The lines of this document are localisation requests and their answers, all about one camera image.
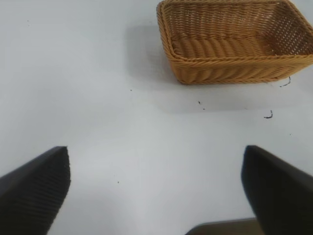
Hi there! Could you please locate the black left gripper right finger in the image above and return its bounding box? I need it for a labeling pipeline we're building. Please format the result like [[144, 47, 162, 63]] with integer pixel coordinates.
[[240, 144, 313, 235]]

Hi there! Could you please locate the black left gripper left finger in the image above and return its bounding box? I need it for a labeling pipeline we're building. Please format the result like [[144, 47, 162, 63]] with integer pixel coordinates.
[[0, 146, 72, 235]]

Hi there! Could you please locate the woven wicker rectangular basket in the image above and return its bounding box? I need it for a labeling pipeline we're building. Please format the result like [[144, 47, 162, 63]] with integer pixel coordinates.
[[156, 0, 313, 86]]

